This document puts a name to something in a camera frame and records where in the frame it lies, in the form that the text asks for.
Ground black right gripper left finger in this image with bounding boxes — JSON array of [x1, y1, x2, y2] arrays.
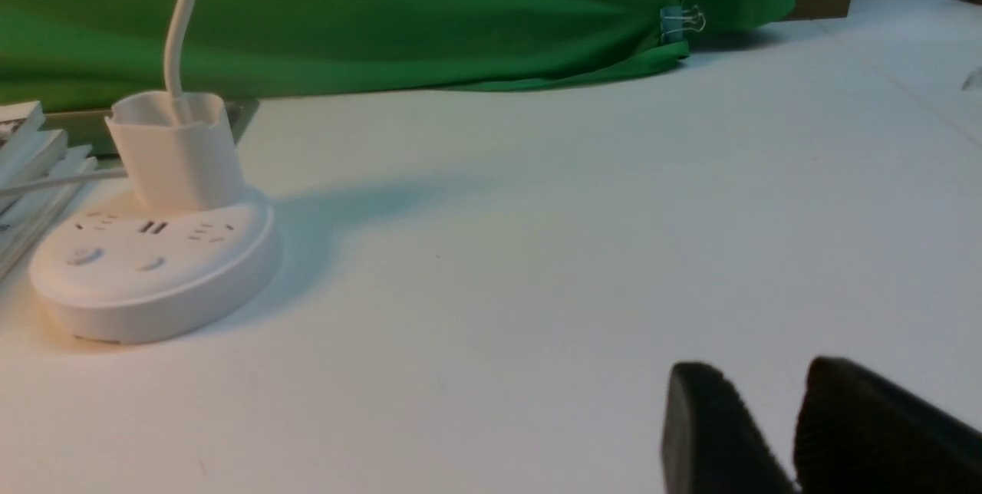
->
[[661, 361, 797, 493]]

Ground white lamp power cable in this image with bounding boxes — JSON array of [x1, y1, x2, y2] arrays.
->
[[0, 168, 129, 197]]

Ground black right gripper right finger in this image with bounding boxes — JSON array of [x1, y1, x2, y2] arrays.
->
[[793, 357, 981, 493]]

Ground bottom book with circuit pattern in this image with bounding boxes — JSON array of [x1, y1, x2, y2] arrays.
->
[[1, 183, 78, 278]]

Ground green backdrop cloth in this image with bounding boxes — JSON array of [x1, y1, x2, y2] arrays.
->
[[1, 0, 795, 110]]

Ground top book with car cover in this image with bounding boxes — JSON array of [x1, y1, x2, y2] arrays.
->
[[1, 101, 45, 163]]

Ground white desk lamp with sockets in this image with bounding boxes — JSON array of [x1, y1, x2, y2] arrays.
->
[[28, 0, 282, 344]]

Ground blue binder clip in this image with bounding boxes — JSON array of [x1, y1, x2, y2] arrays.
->
[[660, 5, 707, 45]]

